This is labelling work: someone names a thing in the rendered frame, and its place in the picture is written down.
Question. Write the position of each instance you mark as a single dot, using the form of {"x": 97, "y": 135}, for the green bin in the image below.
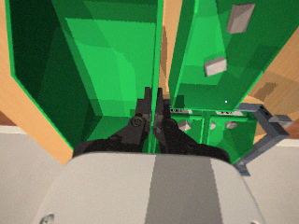
{"x": 84, "y": 63}
{"x": 194, "y": 117}
{"x": 237, "y": 141}
{"x": 247, "y": 55}

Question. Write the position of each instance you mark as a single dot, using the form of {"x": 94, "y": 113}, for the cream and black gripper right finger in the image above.
{"x": 173, "y": 140}

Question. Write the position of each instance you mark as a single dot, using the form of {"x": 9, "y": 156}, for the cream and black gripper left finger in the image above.
{"x": 128, "y": 139}

